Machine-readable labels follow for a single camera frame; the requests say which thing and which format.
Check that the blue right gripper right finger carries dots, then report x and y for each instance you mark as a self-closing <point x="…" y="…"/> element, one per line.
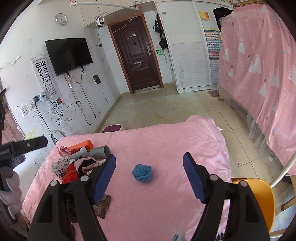
<point x="196" y="175"/>

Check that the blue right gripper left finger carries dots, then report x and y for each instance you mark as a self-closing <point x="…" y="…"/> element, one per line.
<point x="102" y="177"/>

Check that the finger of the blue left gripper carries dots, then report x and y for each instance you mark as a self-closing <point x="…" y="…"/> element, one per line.
<point x="25" y="146"/>

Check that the grey cylinder tube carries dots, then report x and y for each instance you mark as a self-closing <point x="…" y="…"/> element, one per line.
<point x="100" y="152"/>

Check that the black pink sock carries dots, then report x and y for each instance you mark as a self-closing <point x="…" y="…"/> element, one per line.
<point x="84" y="165"/>

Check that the orange cardboard box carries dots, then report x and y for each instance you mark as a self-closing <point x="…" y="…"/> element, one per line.
<point x="87" y="144"/>

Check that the red cloth item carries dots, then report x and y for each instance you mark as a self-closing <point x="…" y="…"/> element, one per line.
<point x="71" y="175"/>

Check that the blue knitted ball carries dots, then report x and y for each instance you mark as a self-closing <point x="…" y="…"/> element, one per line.
<point x="142" y="173"/>

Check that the brown snack wrapper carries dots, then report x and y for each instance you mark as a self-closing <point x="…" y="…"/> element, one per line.
<point x="101" y="207"/>

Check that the pink bed sheet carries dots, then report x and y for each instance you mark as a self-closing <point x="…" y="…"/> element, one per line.
<point x="163" y="207"/>

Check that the yellow plastic basin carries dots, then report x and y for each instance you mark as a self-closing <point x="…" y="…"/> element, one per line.
<point x="264" y="196"/>

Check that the eye chart poster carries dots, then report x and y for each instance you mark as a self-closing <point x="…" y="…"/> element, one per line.
<point x="46" y="80"/>

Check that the dark brown door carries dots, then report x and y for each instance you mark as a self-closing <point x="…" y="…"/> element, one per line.
<point x="134" y="59"/>

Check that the pink tree-print curtain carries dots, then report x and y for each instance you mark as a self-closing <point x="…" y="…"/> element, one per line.
<point x="257" y="68"/>

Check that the black hanging bag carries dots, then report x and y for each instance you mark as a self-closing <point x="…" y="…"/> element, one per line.
<point x="158" y="28"/>

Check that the white louvered wardrobe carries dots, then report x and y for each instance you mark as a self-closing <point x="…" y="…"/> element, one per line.
<point x="185" y="35"/>

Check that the black wall television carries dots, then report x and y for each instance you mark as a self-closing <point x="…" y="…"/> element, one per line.
<point x="68" y="54"/>

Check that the colourful wall chart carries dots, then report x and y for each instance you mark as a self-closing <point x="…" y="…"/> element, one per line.
<point x="213" y="39"/>

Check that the round wall clock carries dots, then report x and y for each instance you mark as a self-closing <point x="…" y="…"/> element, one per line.
<point x="61" y="19"/>

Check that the white security camera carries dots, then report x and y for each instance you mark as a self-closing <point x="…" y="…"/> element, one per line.
<point x="99" y="20"/>

